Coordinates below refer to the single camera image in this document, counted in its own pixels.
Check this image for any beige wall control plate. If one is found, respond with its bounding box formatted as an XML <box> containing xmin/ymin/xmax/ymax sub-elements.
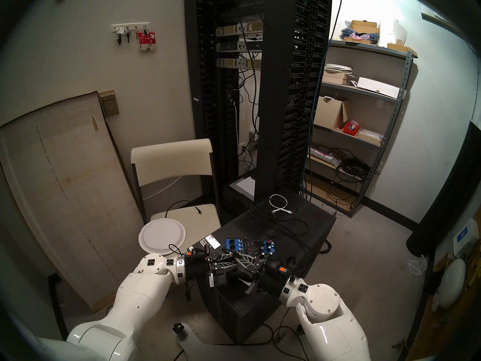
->
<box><xmin>98</xmin><ymin>89</ymin><xmax>119</xmax><ymax>117</ymax></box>

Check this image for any blue black audio mixer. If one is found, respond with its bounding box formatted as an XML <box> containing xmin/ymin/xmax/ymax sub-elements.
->
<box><xmin>224</xmin><ymin>238</ymin><xmax>277</xmax><ymax>259</ymax></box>

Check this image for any white wire bracket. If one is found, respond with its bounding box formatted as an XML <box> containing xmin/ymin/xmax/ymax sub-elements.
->
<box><xmin>406</xmin><ymin>254</ymin><xmax>429</xmax><ymax>276</ymax></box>

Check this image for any white flat box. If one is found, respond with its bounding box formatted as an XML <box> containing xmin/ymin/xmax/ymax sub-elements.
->
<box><xmin>356</xmin><ymin>77</ymin><xmax>401</xmax><ymax>99</ymax></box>

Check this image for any white plastic bag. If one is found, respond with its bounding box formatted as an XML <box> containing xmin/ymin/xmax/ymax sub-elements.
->
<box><xmin>380</xmin><ymin>18</ymin><xmax>408</xmax><ymax>47</ymax></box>

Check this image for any grey metal shelving unit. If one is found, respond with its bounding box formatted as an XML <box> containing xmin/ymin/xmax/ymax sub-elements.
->
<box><xmin>303</xmin><ymin>39</ymin><xmax>418</xmax><ymax>218</ymax></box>

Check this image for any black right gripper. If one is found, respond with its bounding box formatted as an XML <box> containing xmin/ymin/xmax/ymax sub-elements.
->
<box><xmin>235</xmin><ymin>251</ymin><xmax>293</xmax><ymax>294</ymax></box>

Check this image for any beige box stack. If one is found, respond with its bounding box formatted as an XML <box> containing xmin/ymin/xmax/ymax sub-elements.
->
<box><xmin>322</xmin><ymin>71</ymin><xmax>354</xmax><ymax>85</ymax></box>

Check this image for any thin white cable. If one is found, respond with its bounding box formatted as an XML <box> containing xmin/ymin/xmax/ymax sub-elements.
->
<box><xmin>143</xmin><ymin>176</ymin><xmax>183</xmax><ymax>201</ymax></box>

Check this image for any black computer tower case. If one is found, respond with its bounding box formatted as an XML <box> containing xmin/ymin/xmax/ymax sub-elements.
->
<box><xmin>188</xmin><ymin>191</ymin><xmax>337</xmax><ymax>345</ymax></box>

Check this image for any grey rack-mounted switch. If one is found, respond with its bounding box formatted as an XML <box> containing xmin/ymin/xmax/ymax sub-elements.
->
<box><xmin>216</xmin><ymin>21</ymin><xmax>263</xmax><ymax>37</ymax></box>
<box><xmin>217</xmin><ymin>41</ymin><xmax>263</xmax><ymax>53</ymax></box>
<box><xmin>217</xmin><ymin>58</ymin><xmax>262</xmax><ymax>69</ymax></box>

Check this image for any flat tan box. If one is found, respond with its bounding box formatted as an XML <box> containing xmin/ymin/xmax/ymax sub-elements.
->
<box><xmin>356</xmin><ymin>129</ymin><xmax>384</xmax><ymax>146</ymax></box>

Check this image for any white coiled usb cable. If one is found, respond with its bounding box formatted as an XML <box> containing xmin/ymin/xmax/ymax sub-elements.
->
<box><xmin>269</xmin><ymin>194</ymin><xmax>293</xmax><ymax>215</ymax></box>

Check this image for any pink white package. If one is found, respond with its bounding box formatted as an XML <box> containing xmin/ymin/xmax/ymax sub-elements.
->
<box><xmin>308</xmin><ymin>146</ymin><xmax>342</xmax><ymax>167</ymax></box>

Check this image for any large cardboard panel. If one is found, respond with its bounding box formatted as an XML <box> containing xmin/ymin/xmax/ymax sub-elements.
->
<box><xmin>0</xmin><ymin>91</ymin><xmax>145</xmax><ymax>312</ymax></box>

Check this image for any white key hook rack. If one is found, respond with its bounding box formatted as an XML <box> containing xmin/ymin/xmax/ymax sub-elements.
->
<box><xmin>111</xmin><ymin>23</ymin><xmax>150</xmax><ymax>45</ymax></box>

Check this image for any white round plate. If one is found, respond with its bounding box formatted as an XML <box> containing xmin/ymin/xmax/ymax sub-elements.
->
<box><xmin>138</xmin><ymin>218</ymin><xmax>186</xmax><ymax>255</ymax></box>

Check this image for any grey flat box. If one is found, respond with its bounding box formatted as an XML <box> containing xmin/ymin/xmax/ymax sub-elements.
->
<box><xmin>229</xmin><ymin>177</ymin><xmax>257</xmax><ymax>197</ymax></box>

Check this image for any colourful package pile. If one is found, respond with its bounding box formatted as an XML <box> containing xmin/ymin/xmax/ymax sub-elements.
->
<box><xmin>340</xmin><ymin>26</ymin><xmax>379</xmax><ymax>44</ymax></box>

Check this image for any black server rack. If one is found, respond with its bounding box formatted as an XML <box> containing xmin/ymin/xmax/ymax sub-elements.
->
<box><xmin>183</xmin><ymin>0</ymin><xmax>333</xmax><ymax>214</ymax></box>

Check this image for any black cable bundle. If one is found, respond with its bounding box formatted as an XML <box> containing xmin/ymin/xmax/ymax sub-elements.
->
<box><xmin>331</xmin><ymin>148</ymin><xmax>380</xmax><ymax>182</ymax></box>

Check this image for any cream folding chair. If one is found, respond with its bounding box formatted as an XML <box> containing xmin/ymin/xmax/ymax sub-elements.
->
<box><xmin>130</xmin><ymin>138</ymin><xmax>222</xmax><ymax>248</ymax></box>

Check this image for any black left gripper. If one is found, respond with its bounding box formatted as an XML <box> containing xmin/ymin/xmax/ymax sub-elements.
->
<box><xmin>184</xmin><ymin>248</ymin><xmax>242</xmax><ymax>287</ymax></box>

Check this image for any open cardboard box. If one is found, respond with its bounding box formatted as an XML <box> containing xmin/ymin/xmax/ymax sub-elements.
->
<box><xmin>314</xmin><ymin>96</ymin><xmax>352</xmax><ymax>130</ymax></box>

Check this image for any white oval device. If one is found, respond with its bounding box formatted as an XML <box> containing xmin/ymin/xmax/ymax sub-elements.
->
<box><xmin>437</xmin><ymin>258</ymin><xmax>466</xmax><ymax>309</ymax></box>

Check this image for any thin black cable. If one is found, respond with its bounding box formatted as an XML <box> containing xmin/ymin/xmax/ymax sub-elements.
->
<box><xmin>165</xmin><ymin>200</ymin><xmax>203</xmax><ymax>218</ymax></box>

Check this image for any brown cardboard box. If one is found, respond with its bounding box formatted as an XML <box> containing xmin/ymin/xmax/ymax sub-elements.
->
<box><xmin>351</xmin><ymin>20</ymin><xmax>379</xmax><ymax>35</ymax></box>

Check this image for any white router blue label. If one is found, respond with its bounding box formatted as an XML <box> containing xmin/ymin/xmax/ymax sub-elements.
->
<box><xmin>453</xmin><ymin>218</ymin><xmax>479</xmax><ymax>258</ymax></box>

